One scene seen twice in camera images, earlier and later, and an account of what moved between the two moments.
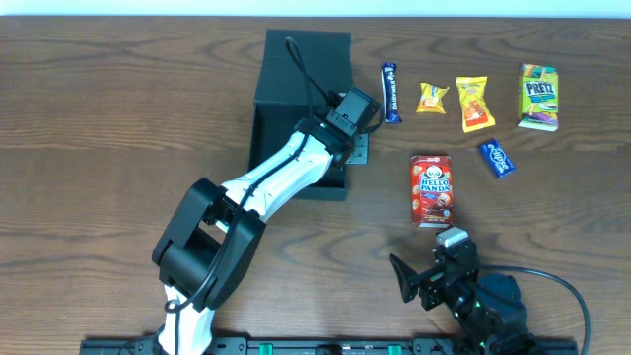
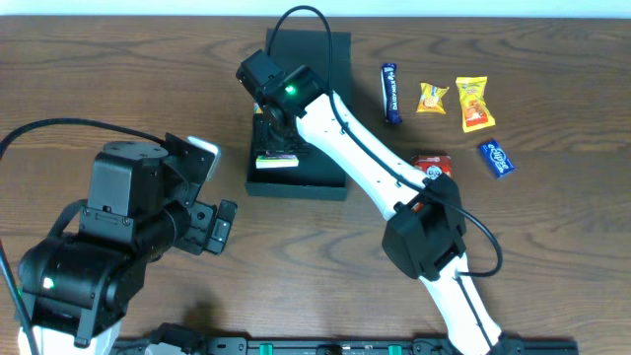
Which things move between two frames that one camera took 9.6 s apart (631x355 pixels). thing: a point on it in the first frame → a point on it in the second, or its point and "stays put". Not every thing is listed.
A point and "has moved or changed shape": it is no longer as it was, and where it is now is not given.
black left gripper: [359, 149] → [208, 227]
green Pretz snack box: [538, 97] has moved or changed shape
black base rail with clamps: [323, 346] stays put
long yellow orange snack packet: [475, 110] stays put
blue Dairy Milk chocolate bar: [390, 101] stays put
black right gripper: [426, 284] → [277, 148]
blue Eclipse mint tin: [497, 158] stays put
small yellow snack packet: [431, 99] stays put
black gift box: [301, 72] stays put
